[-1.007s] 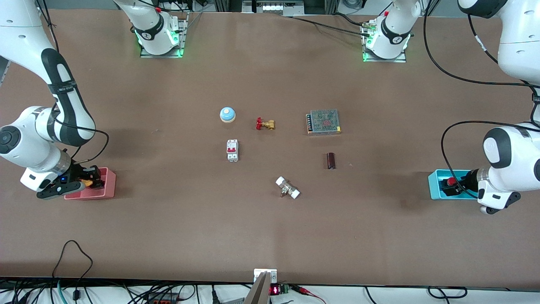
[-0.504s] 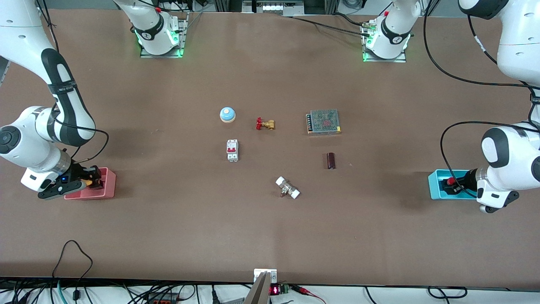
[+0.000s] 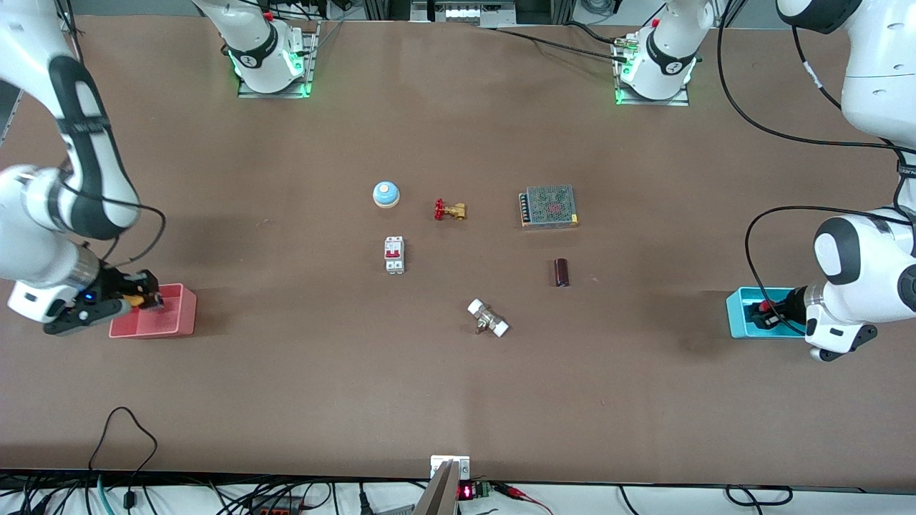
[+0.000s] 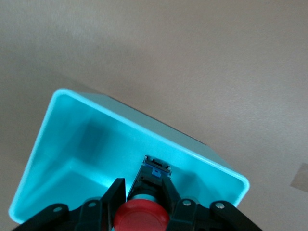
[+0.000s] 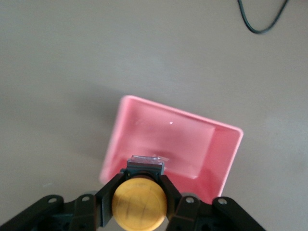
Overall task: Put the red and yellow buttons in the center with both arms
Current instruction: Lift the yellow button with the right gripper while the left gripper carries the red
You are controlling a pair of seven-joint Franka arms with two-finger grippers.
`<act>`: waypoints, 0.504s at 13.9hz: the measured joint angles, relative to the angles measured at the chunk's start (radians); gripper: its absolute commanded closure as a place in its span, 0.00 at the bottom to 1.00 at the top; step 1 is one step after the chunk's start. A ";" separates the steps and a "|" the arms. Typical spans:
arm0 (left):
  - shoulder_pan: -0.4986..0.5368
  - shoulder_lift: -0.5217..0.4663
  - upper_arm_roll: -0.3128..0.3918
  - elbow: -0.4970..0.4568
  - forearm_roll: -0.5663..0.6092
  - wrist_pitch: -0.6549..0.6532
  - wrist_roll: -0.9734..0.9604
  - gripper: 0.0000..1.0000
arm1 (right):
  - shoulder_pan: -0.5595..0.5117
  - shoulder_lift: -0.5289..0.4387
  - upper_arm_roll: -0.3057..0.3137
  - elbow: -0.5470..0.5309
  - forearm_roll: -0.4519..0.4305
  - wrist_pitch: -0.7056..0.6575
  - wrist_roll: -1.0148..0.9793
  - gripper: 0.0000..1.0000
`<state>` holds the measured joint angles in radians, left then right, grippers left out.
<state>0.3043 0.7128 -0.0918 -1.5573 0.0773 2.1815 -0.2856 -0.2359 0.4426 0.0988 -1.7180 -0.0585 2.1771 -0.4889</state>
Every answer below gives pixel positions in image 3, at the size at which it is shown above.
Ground black coiled floor cable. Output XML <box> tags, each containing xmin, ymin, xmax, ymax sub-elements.
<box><xmin>726</xmin><ymin>484</ymin><xmax>793</xmax><ymax>508</ymax></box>

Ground black looped table cable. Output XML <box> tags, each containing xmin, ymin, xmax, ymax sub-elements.
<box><xmin>89</xmin><ymin>406</ymin><xmax>159</xmax><ymax>487</ymax></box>

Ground metal fitting white end caps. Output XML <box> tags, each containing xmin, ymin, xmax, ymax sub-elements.
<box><xmin>467</xmin><ymin>298</ymin><xmax>510</xmax><ymax>338</ymax></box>

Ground pink plastic bin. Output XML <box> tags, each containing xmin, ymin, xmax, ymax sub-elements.
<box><xmin>109</xmin><ymin>283</ymin><xmax>198</xmax><ymax>339</ymax></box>

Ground white metal bracket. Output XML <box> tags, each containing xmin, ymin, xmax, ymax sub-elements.
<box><xmin>430</xmin><ymin>455</ymin><xmax>471</xmax><ymax>481</ymax></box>

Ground long black base cable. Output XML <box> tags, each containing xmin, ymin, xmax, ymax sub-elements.
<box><xmin>476</xmin><ymin>20</ymin><xmax>630</xmax><ymax>62</ymax></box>

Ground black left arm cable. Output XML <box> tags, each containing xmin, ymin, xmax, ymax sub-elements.
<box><xmin>716</xmin><ymin>0</ymin><xmax>916</xmax><ymax>337</ymax></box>

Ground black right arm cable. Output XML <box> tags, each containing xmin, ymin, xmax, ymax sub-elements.
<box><xmin>61</xmin><ymin>179</ymin><xmax>167</xmax><ymax>269</ymax></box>

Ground grey metal bar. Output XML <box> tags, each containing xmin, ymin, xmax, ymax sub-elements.
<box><xmin>414</xmin><ymin>460</ymin><xmax>460</xmax><ymax>515</ymax></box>

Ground metal mesh power supply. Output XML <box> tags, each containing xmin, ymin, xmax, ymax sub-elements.
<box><xmin>519</xmin><ymin>185</ymin><xmax>579</xmax><ymax>230</ymax></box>

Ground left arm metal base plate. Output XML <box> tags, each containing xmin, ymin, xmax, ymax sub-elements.
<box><xmin>614</xmin><ymin>32</ymin><xmax>691</xmax><ymax>107</ymax></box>

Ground red clip lead wire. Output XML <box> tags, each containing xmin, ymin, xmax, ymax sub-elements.
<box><xmin>494</xmin><ymin>483</ymin><xmax>553</xmax><ymax>515</ymax></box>

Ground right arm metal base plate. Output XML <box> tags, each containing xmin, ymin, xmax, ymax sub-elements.
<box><xmin>238</xmin><ymin>21</ymin><xmax>320</xmax><ymax>99</ymax></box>

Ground light blue plastic bin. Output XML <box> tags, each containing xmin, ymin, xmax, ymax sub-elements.
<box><xmin>726</xmin><ymin>287</ymin><xmax>811</xmax><ymax>339</ymax></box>

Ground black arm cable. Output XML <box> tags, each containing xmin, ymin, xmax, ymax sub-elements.
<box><xmin>716</xmin><ymin>0</ymin><xmax>916</xmax><ymax>337</ymax></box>
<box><xmin>61</xmin><ymin>179</ymin><xmax>167</xmax><ymax>269</ymax></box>

